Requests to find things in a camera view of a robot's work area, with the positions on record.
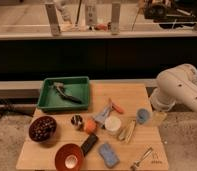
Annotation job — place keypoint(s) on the light blue grey object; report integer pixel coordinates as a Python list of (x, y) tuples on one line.
[(101, 116)]

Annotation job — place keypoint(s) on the red bowl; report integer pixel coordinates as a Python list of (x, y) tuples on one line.
[(69, 158)]

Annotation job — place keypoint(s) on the orange ball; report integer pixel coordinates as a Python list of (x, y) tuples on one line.
[(90, 126)]

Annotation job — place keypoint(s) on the green plastic tray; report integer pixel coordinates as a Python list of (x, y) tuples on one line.
[(50, 100)]

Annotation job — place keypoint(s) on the grey metal post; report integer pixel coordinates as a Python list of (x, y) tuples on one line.
[(52, 17), (115, 15)]

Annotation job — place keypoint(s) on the left grey metal post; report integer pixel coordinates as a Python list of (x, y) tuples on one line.
[(52, 17)]

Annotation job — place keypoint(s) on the white round container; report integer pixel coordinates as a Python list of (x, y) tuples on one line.
[(112, 124)]

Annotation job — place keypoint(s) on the grey tool in tray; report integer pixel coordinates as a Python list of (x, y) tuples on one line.
[(61, 90)]

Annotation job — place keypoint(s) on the orange marker pen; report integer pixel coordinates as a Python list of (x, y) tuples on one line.
[(116, 107)]

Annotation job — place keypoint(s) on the black machine in background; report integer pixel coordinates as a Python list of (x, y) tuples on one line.
[(171, 14)]

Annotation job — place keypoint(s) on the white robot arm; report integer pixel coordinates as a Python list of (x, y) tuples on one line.
[(175, 84)]

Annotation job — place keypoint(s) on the blue sponge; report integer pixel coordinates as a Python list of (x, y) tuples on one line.
[(109, 156)]

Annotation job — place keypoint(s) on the metal tongs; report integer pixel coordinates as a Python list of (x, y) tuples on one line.
[(136, 164)]

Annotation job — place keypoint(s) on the dark brown speckled bowl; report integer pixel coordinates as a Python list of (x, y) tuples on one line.
[(42, 129)]

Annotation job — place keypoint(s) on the right grey metal post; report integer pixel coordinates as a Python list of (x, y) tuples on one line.
[(115, 15)]

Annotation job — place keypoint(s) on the blue round lid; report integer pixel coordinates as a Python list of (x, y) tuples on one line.
[(142, 116)]

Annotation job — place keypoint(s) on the black eraser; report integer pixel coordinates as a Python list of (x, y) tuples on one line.
[(89, 143)]

